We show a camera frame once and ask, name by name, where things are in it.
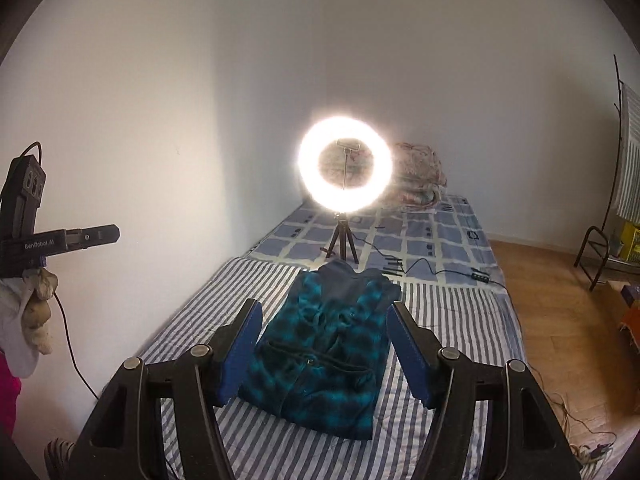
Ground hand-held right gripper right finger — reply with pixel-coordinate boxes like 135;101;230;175
386;301;583;480

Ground striped slipper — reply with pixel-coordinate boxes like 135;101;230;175
43;437;77;480

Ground person's pink clothing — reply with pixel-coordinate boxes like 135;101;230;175
0;352;24;442

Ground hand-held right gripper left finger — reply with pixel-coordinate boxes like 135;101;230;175
72;297;264;480

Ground striped hanging cloth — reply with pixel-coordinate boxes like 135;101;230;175
614;82;640;224

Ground teal plaid fleece jacket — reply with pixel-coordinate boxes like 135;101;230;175
235;259;404;442

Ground black metal coat rack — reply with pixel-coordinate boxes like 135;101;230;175
573;55;640;292

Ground person's left hand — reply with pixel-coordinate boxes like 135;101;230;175
21;267;60;356

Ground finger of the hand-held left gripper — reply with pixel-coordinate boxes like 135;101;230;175
63;224;121;252

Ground floral quilt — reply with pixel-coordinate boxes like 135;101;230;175
320;141;449;207

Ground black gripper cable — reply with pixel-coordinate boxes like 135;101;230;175
19;141;101;402

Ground black power cable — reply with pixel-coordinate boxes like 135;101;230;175
350;235;508;293

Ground ring light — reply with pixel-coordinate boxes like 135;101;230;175
298;113;396;215

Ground yellow box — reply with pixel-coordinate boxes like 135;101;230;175
619;220;640;264

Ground grey striped bed sheet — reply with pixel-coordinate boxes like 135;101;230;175
135;255;527;480

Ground blue checked bed sheet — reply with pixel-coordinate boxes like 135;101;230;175
245;192;499;292

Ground tangled floor cables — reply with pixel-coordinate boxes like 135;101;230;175
525;360;622;467

